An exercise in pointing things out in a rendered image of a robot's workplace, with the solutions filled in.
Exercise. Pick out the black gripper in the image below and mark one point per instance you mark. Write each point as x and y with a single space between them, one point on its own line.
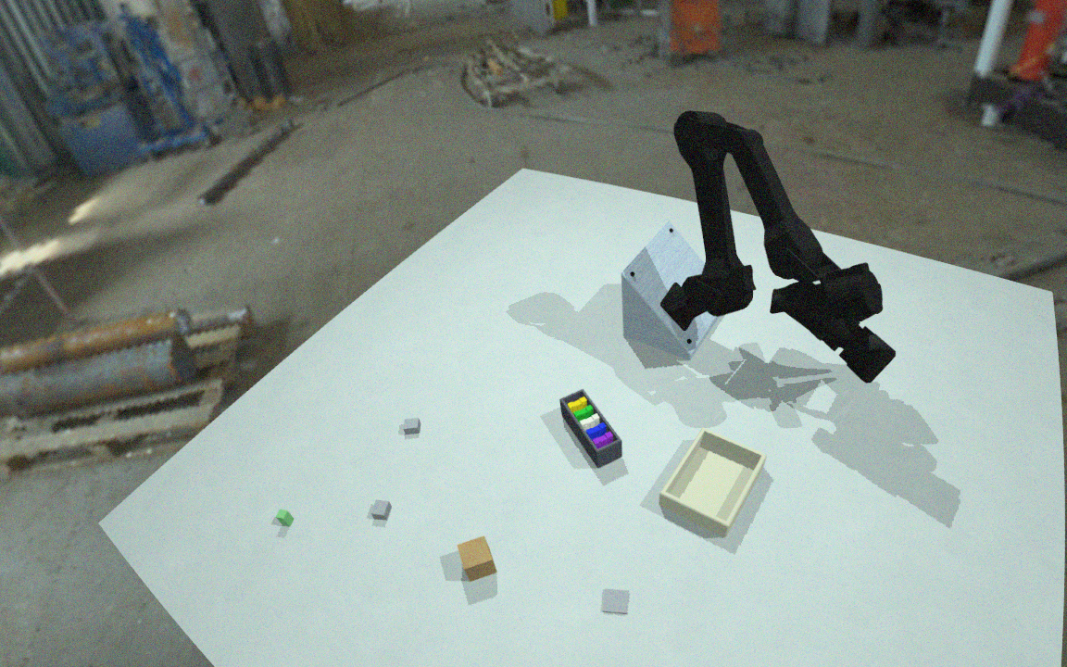
865 353

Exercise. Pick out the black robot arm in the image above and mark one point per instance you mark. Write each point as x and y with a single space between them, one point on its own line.
793 252

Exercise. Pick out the brown cube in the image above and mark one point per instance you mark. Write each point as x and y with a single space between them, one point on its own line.
476 558

